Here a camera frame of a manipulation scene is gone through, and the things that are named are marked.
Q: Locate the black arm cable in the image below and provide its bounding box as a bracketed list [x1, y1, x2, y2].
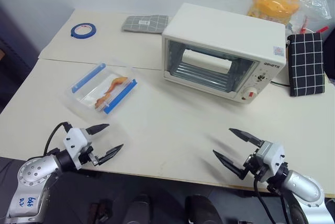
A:
[43, 121, 73, 157]
[252, 174, 278, 224]

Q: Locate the black white-checked pouch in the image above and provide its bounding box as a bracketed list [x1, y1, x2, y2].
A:
[286, 32, 326, 97]

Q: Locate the dark rounded shape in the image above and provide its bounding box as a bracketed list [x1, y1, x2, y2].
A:
[184, 195, 224, 224]
[125, 194, 152, 224]

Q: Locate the yellow item in bag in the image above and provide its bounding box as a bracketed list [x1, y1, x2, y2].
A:
[247, 0, 300, 25]

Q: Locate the grey checked cloth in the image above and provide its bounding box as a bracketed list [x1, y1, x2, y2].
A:
[120, 14, 171, 35]

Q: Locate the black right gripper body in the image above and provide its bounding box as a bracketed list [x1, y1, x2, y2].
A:
[243, 152, 267, 183]

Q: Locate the clear container with blue clips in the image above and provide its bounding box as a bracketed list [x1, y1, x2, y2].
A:
[63, 60, 140, 120]

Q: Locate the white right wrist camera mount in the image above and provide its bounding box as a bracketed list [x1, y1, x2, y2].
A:
[254, 141, 286, 181]

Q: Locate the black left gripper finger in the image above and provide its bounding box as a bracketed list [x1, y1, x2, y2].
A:
[85, 123, 110, 136]
[98, 143, 125, 166]

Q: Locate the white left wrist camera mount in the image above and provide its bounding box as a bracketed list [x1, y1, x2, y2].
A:
[62, 127, 94, 170]

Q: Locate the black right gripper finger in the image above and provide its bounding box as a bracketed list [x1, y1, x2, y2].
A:
[228, 128, 265, 149]
[212, 149, 249, 181]

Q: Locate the white toaster oven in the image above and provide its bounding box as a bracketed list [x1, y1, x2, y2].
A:
[161, 2, 286, 105]

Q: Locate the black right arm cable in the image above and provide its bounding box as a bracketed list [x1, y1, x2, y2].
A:
[252, 174, 278, 224]

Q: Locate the orange fried food piece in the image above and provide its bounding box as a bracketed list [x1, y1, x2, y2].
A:
[95, 76, 129, 108]

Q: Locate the blue tape roll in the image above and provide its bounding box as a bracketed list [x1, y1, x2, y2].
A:
[70, 23, 97, 39]

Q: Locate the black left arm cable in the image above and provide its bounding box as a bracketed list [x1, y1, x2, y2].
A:
[43, 121, 73, 157]

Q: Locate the red clip in bag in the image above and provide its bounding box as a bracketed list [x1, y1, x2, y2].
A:
[300, 15, 329, 34]

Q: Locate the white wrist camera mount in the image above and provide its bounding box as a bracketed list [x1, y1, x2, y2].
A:
[62, 127, 94, 170]
[254, 141, 286, 181]

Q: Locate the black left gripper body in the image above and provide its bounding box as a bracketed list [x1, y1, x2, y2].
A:
[77, 144, 102, 169]

